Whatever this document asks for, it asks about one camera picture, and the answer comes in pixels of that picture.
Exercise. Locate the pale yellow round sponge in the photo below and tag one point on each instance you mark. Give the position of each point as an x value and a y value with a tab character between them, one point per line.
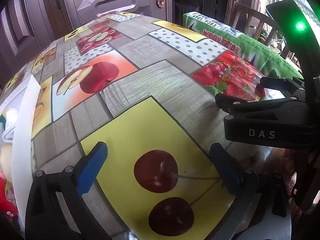
5	160

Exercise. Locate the white rectangular box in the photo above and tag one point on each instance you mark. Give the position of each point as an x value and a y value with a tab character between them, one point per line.
22	142

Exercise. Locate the dark door leaf with bolt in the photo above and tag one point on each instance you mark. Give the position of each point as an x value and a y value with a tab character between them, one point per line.
22	25

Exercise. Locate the green printed sack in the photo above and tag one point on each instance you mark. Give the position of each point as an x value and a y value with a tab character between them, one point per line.
250	45

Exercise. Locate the red round soft toy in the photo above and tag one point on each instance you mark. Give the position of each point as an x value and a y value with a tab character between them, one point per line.
6	200

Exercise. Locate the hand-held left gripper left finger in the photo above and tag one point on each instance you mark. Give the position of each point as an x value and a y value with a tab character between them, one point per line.
91	167

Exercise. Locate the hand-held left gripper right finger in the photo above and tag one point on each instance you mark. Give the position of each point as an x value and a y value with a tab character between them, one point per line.
226	170

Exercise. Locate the wooden chair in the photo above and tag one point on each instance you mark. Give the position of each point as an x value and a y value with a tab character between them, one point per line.
250	12

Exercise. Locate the person's right hand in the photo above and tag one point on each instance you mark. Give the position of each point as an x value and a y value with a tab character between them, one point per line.
288	160

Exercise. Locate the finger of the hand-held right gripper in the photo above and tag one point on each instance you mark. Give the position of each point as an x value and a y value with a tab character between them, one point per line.
272	81
232	103

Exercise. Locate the fruit print tablecloth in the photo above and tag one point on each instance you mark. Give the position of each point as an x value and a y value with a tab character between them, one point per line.
150	80

